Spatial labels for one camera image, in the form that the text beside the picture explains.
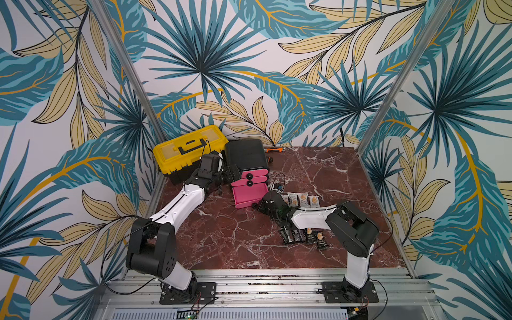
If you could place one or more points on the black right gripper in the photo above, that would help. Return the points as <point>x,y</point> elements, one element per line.
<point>265,202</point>

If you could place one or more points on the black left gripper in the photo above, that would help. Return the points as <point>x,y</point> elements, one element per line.
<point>230,177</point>

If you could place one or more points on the pink top drawer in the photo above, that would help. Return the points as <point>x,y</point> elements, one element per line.
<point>255,174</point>

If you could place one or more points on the white cookie packet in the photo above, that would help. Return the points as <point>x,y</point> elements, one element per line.
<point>293,199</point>
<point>314,201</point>
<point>303,200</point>

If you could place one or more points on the black drawer cabinet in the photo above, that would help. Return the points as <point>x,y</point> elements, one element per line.
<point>246,154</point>

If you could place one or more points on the black cookie packet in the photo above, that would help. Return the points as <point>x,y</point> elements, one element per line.
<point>310,236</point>
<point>321,242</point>
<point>285,235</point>
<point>296,236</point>

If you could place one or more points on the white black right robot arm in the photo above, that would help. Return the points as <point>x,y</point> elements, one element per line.
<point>353,229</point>

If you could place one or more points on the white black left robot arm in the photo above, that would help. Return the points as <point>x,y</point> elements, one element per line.
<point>152,247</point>

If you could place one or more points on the yellow black toolbox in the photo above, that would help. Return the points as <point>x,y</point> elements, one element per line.
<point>179,157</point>

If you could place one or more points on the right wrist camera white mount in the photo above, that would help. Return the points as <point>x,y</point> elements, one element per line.
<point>278,187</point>

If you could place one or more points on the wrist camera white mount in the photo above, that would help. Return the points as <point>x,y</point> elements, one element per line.
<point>278,187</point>
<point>211,163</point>

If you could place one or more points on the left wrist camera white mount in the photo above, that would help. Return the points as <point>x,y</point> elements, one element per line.
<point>211,163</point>

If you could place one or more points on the orange handled adjustable wrench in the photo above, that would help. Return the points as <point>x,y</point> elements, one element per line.
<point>274,150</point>

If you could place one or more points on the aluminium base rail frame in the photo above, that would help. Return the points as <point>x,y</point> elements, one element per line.
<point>273,294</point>

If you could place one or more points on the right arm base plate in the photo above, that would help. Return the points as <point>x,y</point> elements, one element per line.
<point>344,292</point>

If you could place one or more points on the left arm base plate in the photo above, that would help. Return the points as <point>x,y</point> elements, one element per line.
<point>196,293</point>

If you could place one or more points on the aluminium left corner post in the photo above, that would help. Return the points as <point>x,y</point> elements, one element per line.
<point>119,48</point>

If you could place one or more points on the aluminium corner post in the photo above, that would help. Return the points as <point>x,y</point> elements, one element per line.
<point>417,51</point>
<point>119,48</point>

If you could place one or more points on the aluminium right corner post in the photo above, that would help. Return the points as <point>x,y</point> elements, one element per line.
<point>417,51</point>

